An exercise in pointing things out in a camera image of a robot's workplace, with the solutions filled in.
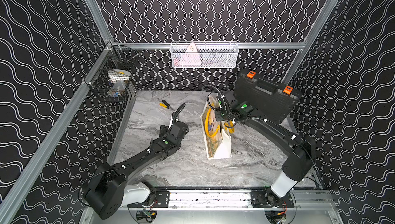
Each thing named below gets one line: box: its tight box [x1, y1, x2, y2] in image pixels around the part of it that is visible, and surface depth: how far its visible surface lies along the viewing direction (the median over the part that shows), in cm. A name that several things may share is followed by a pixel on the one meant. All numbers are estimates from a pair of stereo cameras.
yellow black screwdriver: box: [158, 99, 175, 111], surface depth 115 cm
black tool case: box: [232, 69, 302, 124], surface depth 92 cm
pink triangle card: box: [178, 42, 202, 66], surface depth 92 cm
